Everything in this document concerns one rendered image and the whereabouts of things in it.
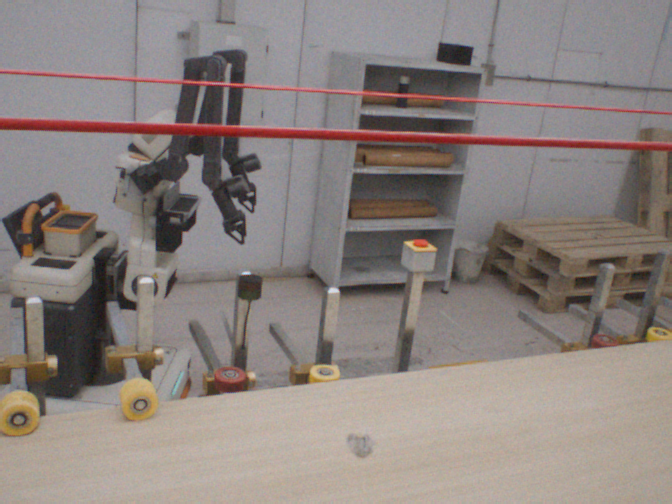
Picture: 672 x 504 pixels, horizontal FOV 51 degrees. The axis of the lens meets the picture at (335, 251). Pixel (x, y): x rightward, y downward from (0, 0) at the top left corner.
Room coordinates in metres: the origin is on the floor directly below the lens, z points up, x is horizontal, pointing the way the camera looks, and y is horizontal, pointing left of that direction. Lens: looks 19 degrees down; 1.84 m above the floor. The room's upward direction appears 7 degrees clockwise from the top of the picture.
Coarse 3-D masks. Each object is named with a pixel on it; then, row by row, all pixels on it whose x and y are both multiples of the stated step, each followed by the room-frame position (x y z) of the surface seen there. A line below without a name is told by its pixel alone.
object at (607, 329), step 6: (570, 306) 2.56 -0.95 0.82; (576, 306) 2.55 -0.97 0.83; (576, 312) 2.53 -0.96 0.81; (582, 312) 2.51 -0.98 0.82; (582, 318) 2.50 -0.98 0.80; (606, 324) 2.41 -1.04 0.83; (606, 330) 2.39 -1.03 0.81; (612, 330) 2.36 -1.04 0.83; (618, 330) 2.36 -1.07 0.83; (612, 336) 2.35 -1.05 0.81
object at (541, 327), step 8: (520, 312) 2.45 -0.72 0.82; (528, 312) 2.45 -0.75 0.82; (528, 320) 2.40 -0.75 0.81; (536, 320) 2.38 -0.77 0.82; (536, 328) 2.36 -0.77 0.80; (544, 328) 2.32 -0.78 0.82; (552, 328) 2.32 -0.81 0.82; (552, 336) 2.28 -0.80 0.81; (560, 336) 2.26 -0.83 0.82; (560, 344) 2.24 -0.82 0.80
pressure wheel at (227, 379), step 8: (224, 368) 1.61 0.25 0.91; (232, 368) 1.62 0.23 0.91; (216, 376) 1.57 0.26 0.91; (224, 376) 1.58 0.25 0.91; (232, 376) 1.58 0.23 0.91; (240, 376) 1.58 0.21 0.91; (216, 384) 1.56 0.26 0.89; (224, 384) 1.55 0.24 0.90; (232, 384) 1.55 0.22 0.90; (240, 384) 1.57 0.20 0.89; (224, 392) 1.55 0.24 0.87; (232, 392) 1.55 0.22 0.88
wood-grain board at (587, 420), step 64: (320, 384) 1.60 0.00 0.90; (384, 384) 1.64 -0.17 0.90; (448, 384) 1.68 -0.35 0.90; (512, 384) 1.73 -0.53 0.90; (576, 384) 1.77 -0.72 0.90; (640, 384) 1.82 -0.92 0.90; (0, 448) 1.19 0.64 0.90; (64, 448) 1.22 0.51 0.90; (128, 448) 1.24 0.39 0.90; (192, 448) 1.27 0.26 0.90; (256, 448) 1.30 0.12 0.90; (320, 448) 1.33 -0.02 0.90; (384, 448) 1.35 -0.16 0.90; (448, 448) 1.38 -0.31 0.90; (512, 448) 1.42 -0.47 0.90; (576, 448) 1.45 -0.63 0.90; (640, 448) 1.48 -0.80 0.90
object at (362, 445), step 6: (348, 438) 1.36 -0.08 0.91; (354, 438) 1.37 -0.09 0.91; (360, 438) 1.36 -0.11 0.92; (366, 438) 1.36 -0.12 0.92; (348, 444) 1.35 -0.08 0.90; (354, 444) 1.34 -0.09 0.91; (360, 444) 1.34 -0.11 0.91; (366, 444) 1.35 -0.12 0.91; (372, 444) 1.36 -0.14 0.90; (354, 450) 1.33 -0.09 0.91; (360, 450) 1.32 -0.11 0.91; (366, 450) 1.33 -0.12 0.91; (372, 450) 1.34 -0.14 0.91
